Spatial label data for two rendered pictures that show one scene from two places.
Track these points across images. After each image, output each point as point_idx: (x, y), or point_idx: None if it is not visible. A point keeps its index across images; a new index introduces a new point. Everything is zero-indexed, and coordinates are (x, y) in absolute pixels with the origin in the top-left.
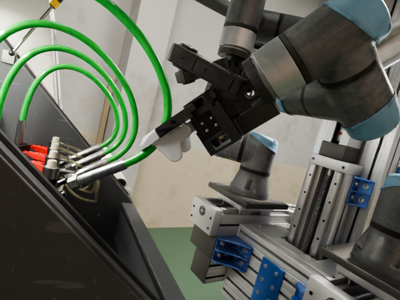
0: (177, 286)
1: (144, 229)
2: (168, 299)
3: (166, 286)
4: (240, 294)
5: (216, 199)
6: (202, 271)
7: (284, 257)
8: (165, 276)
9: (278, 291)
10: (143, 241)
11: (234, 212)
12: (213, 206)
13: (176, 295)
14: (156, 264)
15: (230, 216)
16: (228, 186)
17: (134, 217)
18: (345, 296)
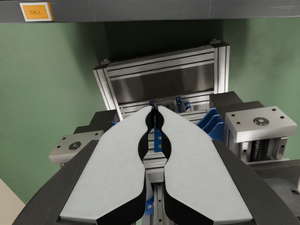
0: (92, 19)
1: (218, 12)
2: (69, 1)
3: (89, 5)
4: (187, 118)
5: (277, 152)
6: (218, 97)
7: (159, 160)
8: (107, 10)
9: (154, 139)
10: (184, 2)
11: (238, 156)
12: (250, 134)
13: (77, 13)
14: (129, 6)
15: (232, 148)
16: (297, 183)
17: (260, 5)
18: (68, 157)
